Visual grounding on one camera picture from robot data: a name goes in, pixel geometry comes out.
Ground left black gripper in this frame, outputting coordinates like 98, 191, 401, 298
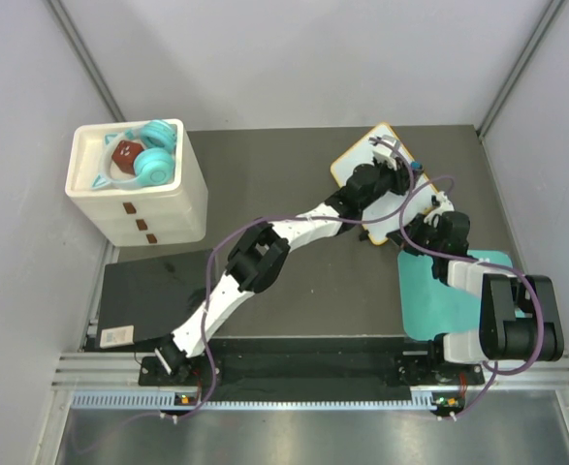
360, 158, 420, 211

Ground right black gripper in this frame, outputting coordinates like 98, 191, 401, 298
388, 214, 443, 259

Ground yellow framed whiteboard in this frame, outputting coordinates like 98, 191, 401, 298
330, 121, 443, 247

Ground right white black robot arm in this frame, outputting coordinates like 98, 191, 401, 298
397, 209, 564, 384

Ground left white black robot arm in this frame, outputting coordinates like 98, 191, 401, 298
155, 155, 424, 385

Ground teal cutting board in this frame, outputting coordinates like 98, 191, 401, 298
397, 250, 515, 341

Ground white drawer unit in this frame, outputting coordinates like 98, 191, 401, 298
65, 119, 208, 247

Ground teal cat ear headphones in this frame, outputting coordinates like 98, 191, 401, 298
91, 120, 177, 190

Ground dark red cube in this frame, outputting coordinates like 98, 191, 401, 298
111, 140, 144, 175

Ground black box with label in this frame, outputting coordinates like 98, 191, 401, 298
95, 249, 211, 351

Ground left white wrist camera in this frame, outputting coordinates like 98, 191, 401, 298
368, 136, 400, 170

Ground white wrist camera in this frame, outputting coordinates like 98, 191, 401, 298
431, 191, 455, 215
368, 136, 400, 170

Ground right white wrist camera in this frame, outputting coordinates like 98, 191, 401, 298
431, 191, 455, 215

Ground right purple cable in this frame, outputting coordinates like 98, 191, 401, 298
398, 174, 545, 421

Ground purple cable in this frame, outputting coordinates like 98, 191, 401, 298
70, 136, 416, 454
398, 174, 545, 421

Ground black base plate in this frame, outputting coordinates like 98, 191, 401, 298
138, 336, 484, 401

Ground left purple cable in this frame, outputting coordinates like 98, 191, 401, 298
70, 136, 416, 454

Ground grey slotted cable duct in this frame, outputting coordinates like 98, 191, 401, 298
71, 390, 461, 412

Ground aluminium frame rail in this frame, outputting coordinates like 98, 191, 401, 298
51, 353, 149, 390

